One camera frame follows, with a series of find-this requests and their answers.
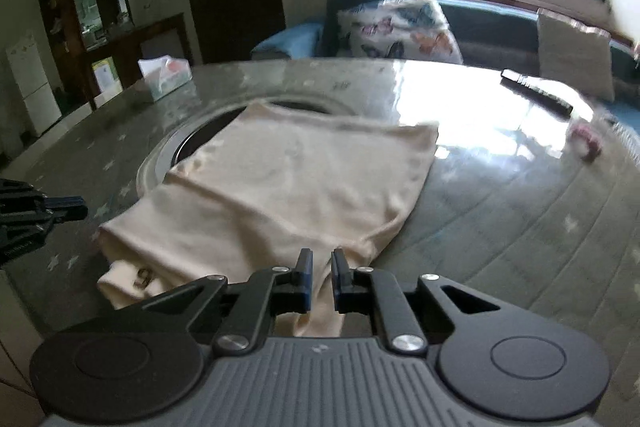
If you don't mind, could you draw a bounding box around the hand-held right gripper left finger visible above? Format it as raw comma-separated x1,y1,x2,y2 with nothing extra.
127,249,314,356

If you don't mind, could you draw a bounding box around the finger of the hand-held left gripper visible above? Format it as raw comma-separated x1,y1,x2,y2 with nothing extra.
0,178,89,265

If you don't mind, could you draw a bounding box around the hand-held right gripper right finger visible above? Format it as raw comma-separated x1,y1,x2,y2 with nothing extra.
331,249,501,354

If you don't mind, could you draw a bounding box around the cream shirt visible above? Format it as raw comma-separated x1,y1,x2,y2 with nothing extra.
95,99,441,339

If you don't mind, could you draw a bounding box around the white refrigerator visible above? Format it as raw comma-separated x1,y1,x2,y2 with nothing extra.
5,32,64,138

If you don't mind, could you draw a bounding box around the round glass turntable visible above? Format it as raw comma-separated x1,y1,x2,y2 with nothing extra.
136,97,351,200

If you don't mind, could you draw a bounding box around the tissue box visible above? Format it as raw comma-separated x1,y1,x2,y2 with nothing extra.
137,55,193,102

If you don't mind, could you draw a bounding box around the dark wooden cabinet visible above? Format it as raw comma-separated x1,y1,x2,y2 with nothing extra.
37,0,195,110

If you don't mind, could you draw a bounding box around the butterfly print pillow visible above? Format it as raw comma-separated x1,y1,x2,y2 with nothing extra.
336,0,465,66

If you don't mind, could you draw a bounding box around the black remote control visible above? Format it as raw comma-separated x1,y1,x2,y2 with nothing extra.
500,68,575,115

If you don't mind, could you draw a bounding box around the small pink object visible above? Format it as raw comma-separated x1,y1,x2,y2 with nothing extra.
570,122,603,161

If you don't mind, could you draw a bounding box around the teal sofa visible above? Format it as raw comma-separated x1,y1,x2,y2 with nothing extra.
250,0,640,134

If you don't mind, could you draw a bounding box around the beige pillow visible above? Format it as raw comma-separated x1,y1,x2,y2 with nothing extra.
536,8,617,102

